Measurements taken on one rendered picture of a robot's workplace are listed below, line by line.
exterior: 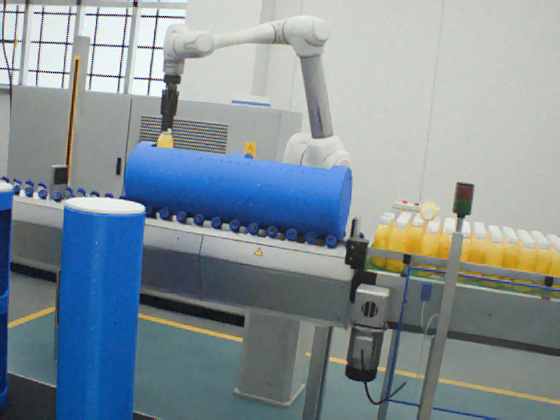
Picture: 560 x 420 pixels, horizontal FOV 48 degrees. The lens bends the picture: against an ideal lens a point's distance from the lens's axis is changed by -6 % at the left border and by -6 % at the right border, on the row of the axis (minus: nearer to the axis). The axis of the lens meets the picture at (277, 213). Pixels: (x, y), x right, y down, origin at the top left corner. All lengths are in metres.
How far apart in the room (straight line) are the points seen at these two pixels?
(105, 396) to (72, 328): 0.27
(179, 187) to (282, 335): 0.99
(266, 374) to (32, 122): 2.75
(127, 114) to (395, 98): 2.09
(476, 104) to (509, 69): 0.37
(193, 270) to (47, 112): 2.64
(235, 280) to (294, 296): 0.24
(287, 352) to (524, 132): 2.81
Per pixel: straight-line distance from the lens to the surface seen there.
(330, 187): 2.40
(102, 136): 4.69
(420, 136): 5.22
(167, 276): 2.68
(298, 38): 2.85
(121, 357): 2.31
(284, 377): 3.25
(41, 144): 5.01
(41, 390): 2.93
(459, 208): 2.10
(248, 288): 2.56
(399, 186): 5.25
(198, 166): 2.55
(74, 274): 2.22
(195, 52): 2.54
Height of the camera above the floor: 1.38
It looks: 8 degrees down
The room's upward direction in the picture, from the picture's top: 7 degrees clockwise
